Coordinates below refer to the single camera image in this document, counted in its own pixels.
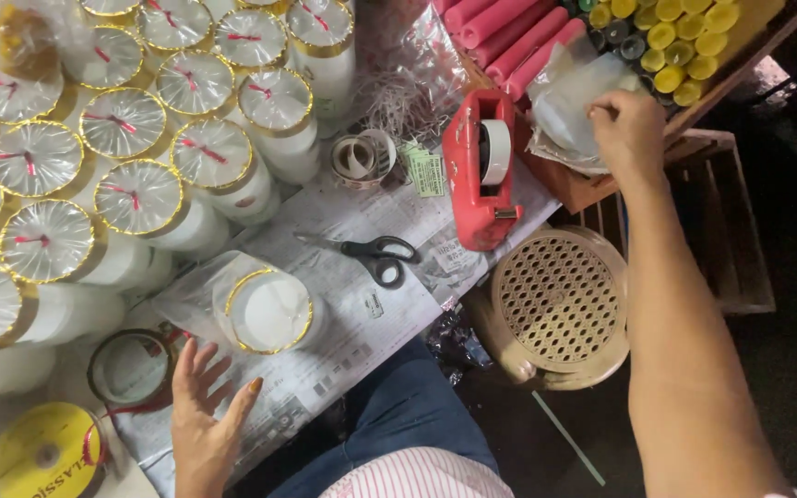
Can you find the person's left hand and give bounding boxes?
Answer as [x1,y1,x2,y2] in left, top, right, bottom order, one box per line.
[172,338,264,498]

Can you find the person's right hand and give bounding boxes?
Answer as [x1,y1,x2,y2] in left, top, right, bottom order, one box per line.
[587,90,668,183]

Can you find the stack of clear plastic bags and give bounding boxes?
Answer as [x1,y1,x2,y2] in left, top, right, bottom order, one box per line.
[524,36,643,177]

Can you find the group of yellow round candles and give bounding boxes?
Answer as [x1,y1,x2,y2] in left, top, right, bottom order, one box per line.
[577,0,743,109]

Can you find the wooden tray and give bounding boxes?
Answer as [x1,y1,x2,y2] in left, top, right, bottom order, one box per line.
[452,0,797,216]

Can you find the row of pink pillar candles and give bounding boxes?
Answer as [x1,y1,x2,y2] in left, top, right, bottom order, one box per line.
[432,0,588,102]

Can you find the red tape dispenser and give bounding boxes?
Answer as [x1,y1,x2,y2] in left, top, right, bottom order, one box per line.
[441,88,525,253]

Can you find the wooden crate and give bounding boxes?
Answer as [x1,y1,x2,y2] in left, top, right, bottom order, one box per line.
[549,128,778,317]

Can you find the green paper labels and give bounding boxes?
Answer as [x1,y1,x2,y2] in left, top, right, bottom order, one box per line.
[398,140,448,199]

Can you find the crumpled clear plastic wrap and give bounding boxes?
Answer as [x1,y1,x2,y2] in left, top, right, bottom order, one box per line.
[369,0,472,115]

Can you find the beige plastic stool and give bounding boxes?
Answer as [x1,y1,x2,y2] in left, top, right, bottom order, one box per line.
[464,225,631,392]

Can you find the crumpled dark foil wrapper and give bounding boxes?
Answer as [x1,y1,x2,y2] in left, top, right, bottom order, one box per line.
[425,308,495,387]

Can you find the white strip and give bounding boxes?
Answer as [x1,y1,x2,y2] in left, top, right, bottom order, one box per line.
[531,390,607,487]

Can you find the newspaper sheets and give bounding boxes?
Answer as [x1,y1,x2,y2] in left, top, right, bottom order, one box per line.
[109,158,564,498]

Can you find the person's blue jeans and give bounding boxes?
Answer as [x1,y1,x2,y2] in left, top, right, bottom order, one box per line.
[266,338,501,498]

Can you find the person's striped pink shirt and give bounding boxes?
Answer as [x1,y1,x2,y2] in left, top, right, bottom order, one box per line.
[318,446,516,498]

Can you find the clear plastic bag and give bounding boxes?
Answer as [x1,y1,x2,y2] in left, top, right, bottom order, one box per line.
[152,249,318,355]

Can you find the group of wrapped gold-rimmed candles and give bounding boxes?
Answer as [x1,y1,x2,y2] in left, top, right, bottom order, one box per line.
[0,0,358,410]

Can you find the gold ribbon roll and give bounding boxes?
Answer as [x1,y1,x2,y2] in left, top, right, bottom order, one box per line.
[86,328,179,409]

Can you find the red ribbon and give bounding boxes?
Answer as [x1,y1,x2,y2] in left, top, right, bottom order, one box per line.
[80,326,193,468]

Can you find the yellow ribbon spool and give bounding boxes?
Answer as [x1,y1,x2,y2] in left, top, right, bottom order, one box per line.
[0,402,110,498]

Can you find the black-handled scissors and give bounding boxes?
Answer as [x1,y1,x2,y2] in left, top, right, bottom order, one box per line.
[293,231,420,289]

